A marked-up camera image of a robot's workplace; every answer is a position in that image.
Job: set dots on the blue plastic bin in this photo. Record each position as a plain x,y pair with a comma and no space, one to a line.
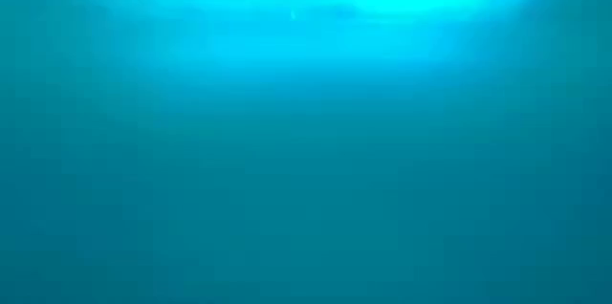
306,151

